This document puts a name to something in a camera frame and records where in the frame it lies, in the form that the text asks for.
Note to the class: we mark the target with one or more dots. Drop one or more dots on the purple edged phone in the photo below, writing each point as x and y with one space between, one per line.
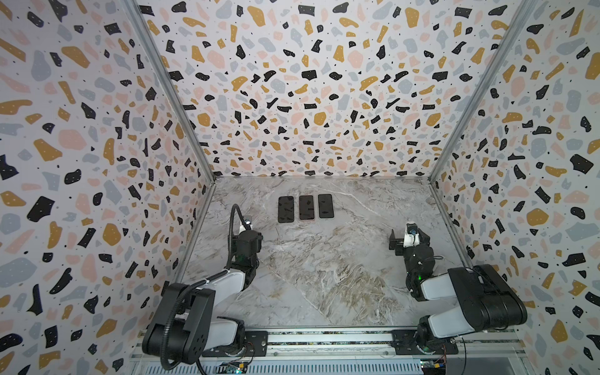
325 206

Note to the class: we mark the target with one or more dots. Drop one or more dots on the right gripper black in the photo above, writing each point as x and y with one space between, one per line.
400 241

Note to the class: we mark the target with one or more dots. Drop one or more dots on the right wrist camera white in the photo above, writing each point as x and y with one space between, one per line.
411 236

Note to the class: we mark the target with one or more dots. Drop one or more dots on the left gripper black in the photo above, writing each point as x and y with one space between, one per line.
257 240

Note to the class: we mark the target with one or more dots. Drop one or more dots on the right circuit board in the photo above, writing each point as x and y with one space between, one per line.
433 367

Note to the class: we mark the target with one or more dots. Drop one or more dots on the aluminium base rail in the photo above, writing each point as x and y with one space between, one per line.
368 350

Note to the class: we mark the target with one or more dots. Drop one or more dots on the left circuit board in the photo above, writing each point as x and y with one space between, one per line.
234 367

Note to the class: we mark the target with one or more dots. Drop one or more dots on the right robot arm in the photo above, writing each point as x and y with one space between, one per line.
484 299

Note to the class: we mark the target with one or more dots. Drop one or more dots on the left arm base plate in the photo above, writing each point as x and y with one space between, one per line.
253 344

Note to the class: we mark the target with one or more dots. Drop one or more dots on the circuit board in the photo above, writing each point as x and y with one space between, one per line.
234 367
433 367

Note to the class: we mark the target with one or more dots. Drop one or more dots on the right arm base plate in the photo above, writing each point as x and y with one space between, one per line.
414 342

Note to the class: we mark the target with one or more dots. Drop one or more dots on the silver edged phone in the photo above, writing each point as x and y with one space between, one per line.
306 207

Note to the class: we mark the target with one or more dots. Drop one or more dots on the blue edged phone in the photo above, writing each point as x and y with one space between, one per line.
286 209

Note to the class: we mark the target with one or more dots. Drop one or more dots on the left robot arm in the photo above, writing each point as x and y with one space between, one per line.
185 327

